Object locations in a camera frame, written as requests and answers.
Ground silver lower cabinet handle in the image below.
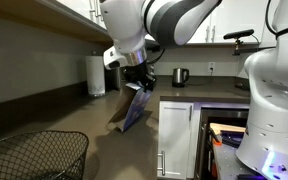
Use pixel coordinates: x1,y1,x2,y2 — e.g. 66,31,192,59
157,150,167,177

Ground white wall outlet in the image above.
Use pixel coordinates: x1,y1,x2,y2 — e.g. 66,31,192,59
207,61,216,73

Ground orange tool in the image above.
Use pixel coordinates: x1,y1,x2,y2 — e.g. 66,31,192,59
211,130,224,147

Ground grey robot mount table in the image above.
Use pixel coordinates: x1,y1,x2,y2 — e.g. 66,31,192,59
211,142,263,180

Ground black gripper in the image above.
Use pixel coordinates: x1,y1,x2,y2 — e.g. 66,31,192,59
122,59,158,93

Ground white paper towel roll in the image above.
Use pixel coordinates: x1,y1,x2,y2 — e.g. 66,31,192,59
85,50,107,98

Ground blue Annie's snack box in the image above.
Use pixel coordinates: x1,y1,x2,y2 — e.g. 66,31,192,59
108,82,154,133

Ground white upper cabinets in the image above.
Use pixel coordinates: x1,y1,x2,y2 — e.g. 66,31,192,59
55,0,282,48

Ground steel electric kettle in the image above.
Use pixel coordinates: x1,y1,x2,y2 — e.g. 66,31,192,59
171,67,191,89

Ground black wire mesh basket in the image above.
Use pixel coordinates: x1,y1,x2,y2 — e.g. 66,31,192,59
0,130,90,180

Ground wooden board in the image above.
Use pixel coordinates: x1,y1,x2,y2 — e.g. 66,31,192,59
209,122,247,136

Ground dark blue tool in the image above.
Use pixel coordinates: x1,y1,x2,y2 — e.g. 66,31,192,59
219,130,246,148

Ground black camera on stand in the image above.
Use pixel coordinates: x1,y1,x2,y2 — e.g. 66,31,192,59
222,28,256,56

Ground dark built-in appliance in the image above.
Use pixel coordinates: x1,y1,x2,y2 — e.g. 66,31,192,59
193,107,252,180

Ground white lower cabinet door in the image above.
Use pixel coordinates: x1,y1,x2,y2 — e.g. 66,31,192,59
156,100,195,180

